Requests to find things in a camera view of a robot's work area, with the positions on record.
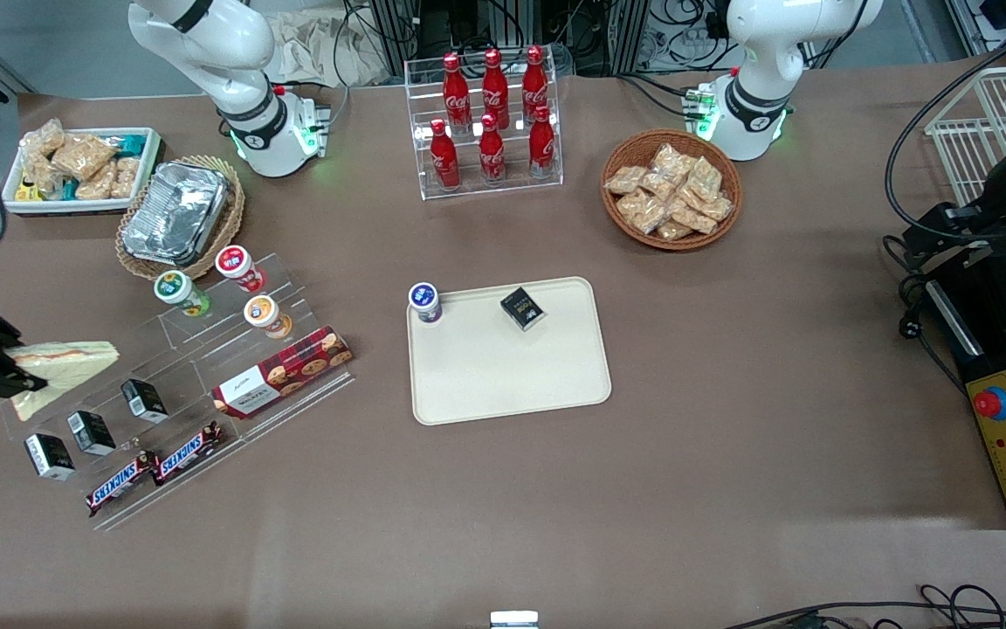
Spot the red emergency stop button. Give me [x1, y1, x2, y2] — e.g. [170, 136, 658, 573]
[972, 385, 1006, 423]

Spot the triangle sandwich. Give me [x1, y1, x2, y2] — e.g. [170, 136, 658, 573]
[9, 341, 121, 423]

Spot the flat wicker basket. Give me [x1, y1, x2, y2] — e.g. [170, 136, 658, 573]
[114, 156, 247, 281]

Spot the blue lid yogurt cup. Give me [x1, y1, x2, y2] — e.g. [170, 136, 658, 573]
[408, 282, 444, 326]

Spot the orange lid yogurt cup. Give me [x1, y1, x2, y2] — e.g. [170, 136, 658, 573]
[244, 294, 293, 341]

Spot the white wire basket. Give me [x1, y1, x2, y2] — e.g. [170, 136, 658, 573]
[923, 63, 1006, 207]

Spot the thick black looping cable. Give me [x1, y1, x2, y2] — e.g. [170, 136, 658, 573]
[884, 21, 1006, 244]

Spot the black tissue box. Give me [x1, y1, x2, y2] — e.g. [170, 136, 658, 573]
[24, 433, 77, 482]
[66, 411, 117, 457]
[500, 287, 548, 332]
[121, 378, 169, 425]

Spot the white rectangular snack bin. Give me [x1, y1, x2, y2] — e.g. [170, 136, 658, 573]
[0, 127, 162, 216]

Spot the snickers bar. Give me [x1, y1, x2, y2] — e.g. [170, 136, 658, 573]
[152, 421, 225, 487]
[86, 451, 162, 517]

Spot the aluminium profile rack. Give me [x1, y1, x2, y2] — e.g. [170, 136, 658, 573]
[363, 0, 654, 78]

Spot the red cookie box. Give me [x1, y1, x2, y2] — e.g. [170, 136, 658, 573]
[211, 326, 355, 421]

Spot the green lid yogurt cup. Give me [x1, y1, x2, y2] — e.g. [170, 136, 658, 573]
[154, 270, 210, 318]

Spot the clear acrylic tiered stand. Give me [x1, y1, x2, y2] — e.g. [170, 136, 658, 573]
[0, 252, 357, 533]

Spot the beige plastic tray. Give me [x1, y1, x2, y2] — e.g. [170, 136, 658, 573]
[406, 277, 613, 426]

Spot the thin black cable bundle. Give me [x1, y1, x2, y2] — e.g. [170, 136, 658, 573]
[720, 583, 1006, 629]

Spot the black equipment base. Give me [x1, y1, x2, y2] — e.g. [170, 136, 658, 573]
[920, 250, 1006, 531]

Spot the crumpled beige cloth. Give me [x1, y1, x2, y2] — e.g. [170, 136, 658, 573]
[265, 10, 390, 89]

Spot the aluminium foil container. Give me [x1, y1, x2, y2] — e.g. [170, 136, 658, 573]
[121, 161, 234, 268]

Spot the round brown wicker basket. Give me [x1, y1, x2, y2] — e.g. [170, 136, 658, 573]
[601, 129, 744, 253]

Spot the red cola bottle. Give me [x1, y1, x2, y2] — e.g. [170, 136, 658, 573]
[478, 114, 508, 185]
[481, 48, 512, 132]
[527, 105, 557, 179]
[521, 45, 550, 125]
[429, 118, 462, 191]
[442, 52, 473, 134]

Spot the clear acrylic bottle rack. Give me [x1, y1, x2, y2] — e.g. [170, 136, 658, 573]
[404, 51, 564, 203]

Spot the red lid yogurt cup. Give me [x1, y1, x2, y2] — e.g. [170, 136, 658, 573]
[215, 245, 267, 294]

